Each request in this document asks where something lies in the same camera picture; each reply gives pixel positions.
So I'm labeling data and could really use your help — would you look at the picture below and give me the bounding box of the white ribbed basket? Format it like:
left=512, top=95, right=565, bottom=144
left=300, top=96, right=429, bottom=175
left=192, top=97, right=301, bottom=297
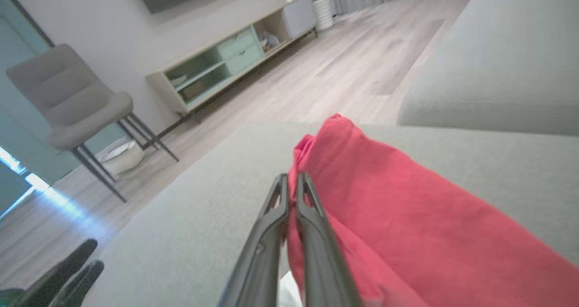
left=313, top=0, right=336, bottom=32

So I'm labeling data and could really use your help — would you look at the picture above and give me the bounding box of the beige and green TV cabinet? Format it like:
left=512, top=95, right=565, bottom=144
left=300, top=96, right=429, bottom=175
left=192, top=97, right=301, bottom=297
left=145, top=0, right=318, bottom=125

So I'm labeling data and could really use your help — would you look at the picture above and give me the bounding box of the grey sofa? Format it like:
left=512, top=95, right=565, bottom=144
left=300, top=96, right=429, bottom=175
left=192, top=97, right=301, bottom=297
left=81, top=121, right=579, bottom=307

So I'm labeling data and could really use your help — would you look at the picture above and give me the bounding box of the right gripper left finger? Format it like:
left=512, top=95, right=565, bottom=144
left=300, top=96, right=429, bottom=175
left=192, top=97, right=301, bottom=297
left=217, top=173, right=290, bottom=307

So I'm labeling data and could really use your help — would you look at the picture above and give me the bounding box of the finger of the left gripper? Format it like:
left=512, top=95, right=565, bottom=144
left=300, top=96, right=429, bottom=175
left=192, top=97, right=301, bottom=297
left=47, top=260, right=105, bottom=307
left=17, top=239, right=99, bottom=307

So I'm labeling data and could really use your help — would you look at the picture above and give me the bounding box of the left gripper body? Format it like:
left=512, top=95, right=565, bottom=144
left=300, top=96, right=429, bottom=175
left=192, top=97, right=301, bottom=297
left=0, top=288, right=28, bottom=307

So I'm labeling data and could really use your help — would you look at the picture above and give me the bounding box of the grey sofa cushion with seam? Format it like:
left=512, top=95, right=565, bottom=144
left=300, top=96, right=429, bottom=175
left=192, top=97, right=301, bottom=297
left=397, top=0, right=579, bottom=137

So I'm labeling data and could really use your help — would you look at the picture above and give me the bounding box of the red basketball jersey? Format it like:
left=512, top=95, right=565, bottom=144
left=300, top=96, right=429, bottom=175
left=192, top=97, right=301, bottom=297
left=286, top=113, right=579, bottom=307

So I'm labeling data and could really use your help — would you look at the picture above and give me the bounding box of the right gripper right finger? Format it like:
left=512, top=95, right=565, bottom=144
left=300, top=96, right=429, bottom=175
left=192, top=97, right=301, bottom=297
left=294, top=171, right=363, bottom=307

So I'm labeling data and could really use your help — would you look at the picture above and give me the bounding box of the grey upholstered chair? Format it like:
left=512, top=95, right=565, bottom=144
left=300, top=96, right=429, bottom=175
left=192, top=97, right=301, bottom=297
left=5, top=43, right=180, bottom=204

